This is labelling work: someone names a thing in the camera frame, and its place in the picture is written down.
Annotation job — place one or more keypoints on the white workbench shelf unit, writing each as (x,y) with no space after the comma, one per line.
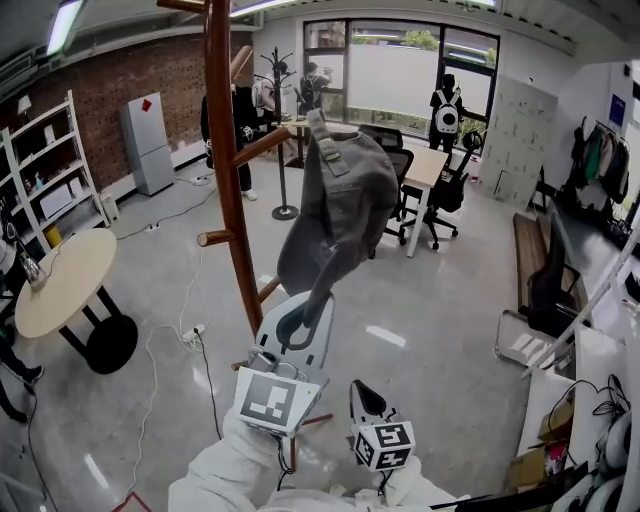
(595,360)

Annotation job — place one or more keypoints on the round beige table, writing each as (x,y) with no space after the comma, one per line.
(65,285)

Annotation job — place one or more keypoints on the grey cap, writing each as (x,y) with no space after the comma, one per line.
(350,200)

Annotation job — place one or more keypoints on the black metal coat stand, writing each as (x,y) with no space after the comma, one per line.
(281,175)

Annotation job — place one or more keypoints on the white helmet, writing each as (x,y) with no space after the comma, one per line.
(617,442)

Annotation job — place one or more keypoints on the black cantilever chair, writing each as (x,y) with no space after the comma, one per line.
(547,295)

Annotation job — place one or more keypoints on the clothes rack with garments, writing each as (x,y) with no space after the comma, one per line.
(597,160)

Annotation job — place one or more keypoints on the white open shelving unit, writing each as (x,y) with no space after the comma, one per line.
(75,150)

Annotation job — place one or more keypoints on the silver refrigerator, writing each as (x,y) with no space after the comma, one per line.
(147,145)

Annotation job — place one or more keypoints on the rectangular wooden office table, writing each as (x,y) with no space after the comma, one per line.
(425,167)

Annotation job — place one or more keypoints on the ceiling tube light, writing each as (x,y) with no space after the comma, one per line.
(472,3)
(64,27)
(265,7)

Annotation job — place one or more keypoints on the large black-framed window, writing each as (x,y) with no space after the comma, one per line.
(390,75)

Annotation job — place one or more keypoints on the brown wooden coat rack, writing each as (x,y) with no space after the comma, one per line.
(220,125)

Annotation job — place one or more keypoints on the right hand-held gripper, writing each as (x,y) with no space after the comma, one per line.
(385,445)

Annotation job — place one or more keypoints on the white table lamp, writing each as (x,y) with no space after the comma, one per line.
(24,104)

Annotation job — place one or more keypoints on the red floor tape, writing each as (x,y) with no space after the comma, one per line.
(132,502)

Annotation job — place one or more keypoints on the brown cardboard box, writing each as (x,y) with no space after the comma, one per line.
(527,472)

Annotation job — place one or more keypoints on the grey locker cabinet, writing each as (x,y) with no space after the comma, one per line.
(520,140)

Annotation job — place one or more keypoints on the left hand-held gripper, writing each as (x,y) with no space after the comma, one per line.
(270,400)

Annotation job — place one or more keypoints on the black mesh office chair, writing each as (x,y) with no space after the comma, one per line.
(402,165)

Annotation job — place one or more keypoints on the white power strip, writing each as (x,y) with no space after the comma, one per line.
(191,334)

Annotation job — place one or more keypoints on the person's right forearm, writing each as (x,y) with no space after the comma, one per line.
(415,490)

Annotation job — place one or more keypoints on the yellow bin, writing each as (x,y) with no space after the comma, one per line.
(52,236)

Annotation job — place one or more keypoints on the white backpack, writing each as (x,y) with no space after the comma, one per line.
(446,112)

